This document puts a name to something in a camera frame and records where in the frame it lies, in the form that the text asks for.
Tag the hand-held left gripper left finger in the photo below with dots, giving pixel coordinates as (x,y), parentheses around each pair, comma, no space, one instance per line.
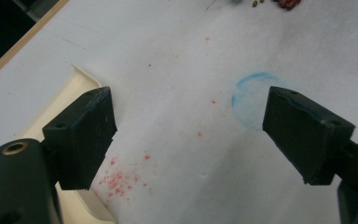
(84,137)

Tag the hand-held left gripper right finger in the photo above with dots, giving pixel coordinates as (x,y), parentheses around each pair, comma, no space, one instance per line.
(304,137)

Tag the cream plastic dustpan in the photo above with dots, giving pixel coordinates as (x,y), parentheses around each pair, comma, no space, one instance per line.
(59,105)

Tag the white foam board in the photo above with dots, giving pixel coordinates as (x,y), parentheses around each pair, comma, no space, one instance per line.
(183,62)

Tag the metal floor rail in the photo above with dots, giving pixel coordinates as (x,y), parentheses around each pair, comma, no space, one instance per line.
(40,11)

